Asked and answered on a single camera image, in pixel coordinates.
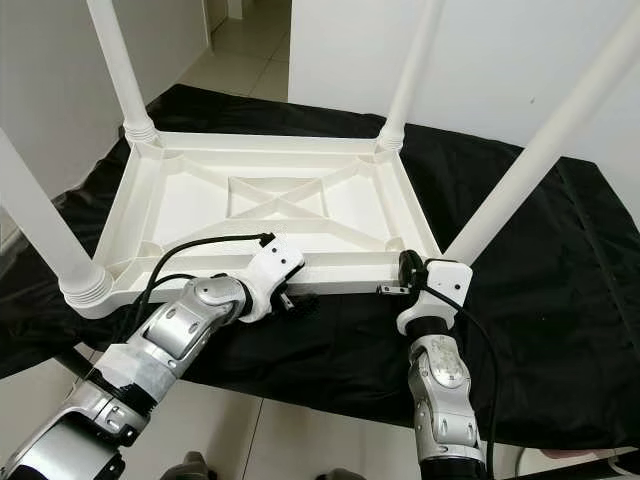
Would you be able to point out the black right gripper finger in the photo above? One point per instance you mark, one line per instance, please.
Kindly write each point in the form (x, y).
(409, 267)

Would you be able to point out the white plastic table top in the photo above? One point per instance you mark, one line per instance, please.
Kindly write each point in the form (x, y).
(180, 200)

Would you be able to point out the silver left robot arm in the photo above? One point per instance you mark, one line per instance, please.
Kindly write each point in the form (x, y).
(190, 320)

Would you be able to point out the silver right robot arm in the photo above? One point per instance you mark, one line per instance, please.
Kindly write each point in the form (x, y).
(445, 390)

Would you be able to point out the black cloth table cover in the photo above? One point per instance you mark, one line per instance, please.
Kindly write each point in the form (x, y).
(360, 370)

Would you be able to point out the grey robot right leg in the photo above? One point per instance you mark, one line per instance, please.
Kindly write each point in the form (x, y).
(340, 475)

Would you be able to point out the grey robot leg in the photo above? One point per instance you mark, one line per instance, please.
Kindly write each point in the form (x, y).
(195, 470)
(340, 475)

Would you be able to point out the grey robot left leg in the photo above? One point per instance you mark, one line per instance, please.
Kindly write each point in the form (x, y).
(195, 470)

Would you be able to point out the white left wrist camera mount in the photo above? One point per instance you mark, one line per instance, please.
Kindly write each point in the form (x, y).
(275, 265)

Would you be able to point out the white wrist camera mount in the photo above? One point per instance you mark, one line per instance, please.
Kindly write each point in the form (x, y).
(445, 282)
(275, 265)

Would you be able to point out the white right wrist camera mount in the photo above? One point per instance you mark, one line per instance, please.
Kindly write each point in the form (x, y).
(445, 282)

